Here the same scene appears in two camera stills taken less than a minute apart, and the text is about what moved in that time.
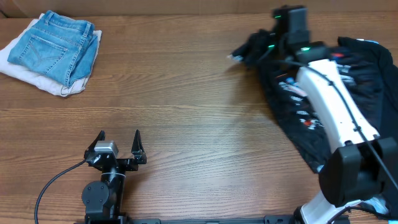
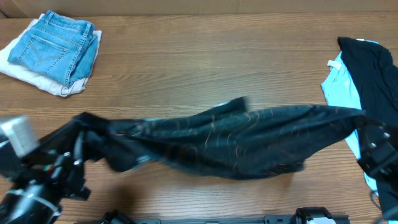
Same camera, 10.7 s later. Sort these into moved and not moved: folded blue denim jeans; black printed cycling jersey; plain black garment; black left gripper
Moved: black left gripper; black printed cycling jersey
Not moved: folded blue denim jeans; plain black garment
